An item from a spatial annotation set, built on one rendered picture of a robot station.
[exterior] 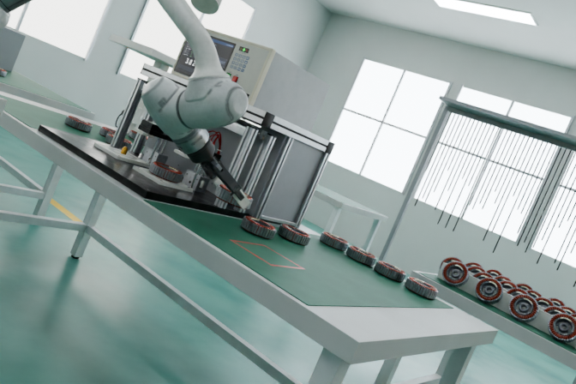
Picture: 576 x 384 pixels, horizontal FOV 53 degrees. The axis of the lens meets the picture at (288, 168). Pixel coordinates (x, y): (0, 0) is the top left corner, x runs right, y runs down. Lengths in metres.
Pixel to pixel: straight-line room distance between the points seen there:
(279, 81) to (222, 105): 0.71
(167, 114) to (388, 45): 7.99
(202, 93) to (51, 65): 5.75
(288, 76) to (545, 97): 6.43
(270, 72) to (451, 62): 6.92
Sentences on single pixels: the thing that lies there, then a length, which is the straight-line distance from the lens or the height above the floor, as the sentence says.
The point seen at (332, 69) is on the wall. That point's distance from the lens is 9.69.
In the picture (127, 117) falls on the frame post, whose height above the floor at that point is 0.90.
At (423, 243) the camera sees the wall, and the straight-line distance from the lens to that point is 8.33.
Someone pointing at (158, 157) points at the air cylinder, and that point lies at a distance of 2.21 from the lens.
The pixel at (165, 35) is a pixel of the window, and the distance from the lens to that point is 7.81.
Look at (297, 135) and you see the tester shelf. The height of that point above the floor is 1.09.
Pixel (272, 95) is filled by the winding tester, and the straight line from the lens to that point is 2.05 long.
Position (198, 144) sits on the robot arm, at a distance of 1.55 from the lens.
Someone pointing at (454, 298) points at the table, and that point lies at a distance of 2.56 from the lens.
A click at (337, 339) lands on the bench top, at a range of 1.23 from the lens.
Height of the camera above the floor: 1.06
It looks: 3 degrees down
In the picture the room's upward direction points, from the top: 23 degrees clockwise
